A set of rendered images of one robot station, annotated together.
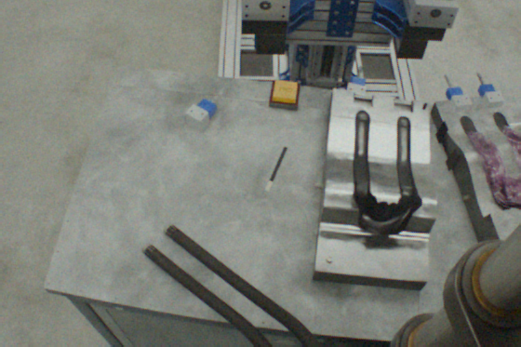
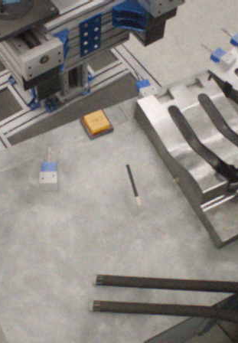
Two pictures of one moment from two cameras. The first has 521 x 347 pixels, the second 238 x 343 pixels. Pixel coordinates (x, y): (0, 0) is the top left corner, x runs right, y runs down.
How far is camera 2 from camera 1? 0.53 m
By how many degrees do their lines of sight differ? 19
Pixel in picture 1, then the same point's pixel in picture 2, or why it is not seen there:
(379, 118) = (185, 105)
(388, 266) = not seen: outside the picture
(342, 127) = (166, 127)
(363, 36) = (108, 42)
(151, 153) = (30, 230)
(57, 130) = not seen: outside the picture
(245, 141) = (95, 178)
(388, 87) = (118, 69)
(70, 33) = not seen: outside the picture
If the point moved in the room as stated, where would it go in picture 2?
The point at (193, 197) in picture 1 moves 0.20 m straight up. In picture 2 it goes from (91, 244) to (91, 214)
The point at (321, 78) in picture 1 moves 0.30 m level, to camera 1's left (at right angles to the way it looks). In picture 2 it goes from (71, 91) to (8, 119)
